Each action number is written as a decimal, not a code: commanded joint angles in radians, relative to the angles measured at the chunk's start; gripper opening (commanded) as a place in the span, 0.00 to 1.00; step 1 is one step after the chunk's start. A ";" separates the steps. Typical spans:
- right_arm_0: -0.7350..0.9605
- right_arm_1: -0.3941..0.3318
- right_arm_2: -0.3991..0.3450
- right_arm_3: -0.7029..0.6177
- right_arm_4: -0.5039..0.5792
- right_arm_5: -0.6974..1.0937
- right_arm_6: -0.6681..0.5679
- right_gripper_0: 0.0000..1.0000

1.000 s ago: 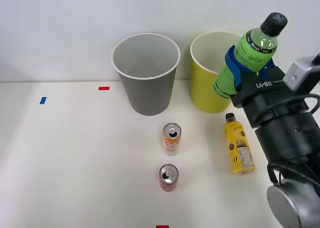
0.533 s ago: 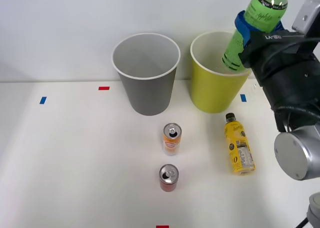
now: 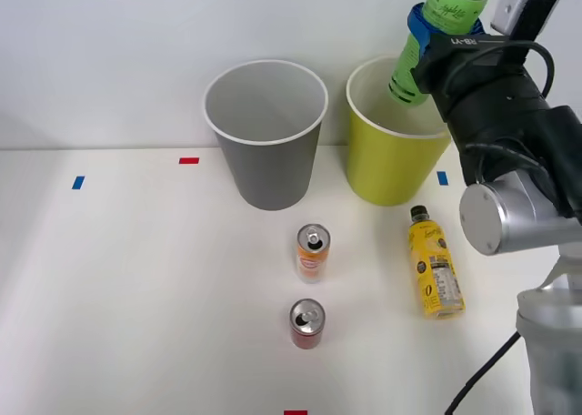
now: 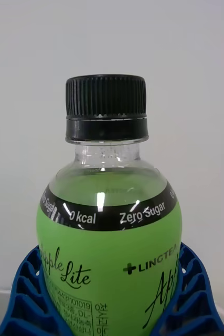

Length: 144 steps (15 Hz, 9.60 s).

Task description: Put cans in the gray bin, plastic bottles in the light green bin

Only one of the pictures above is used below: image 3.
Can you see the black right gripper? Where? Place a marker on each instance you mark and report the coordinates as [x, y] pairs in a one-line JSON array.
[[459, 64]]

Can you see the green plastic bottle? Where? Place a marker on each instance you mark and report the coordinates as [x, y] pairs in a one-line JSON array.
[[408, 71]]

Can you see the silver and black right arm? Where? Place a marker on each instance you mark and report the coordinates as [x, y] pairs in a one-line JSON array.
[[514, 205]]

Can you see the yellow-green plastic waste bin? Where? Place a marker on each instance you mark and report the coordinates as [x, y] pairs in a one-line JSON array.
[[386, 164]]

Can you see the grey plastic waste bin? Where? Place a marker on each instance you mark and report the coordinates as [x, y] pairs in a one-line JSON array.
[[268, 169]]

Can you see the yellow plastic bottle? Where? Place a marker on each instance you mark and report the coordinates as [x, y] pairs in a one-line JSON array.
[[435, 269]]

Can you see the orange drink can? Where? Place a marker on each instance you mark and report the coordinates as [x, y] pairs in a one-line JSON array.
[[313, 262]]

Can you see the red drink can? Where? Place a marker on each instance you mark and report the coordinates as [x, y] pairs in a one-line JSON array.
[[307, 335]]

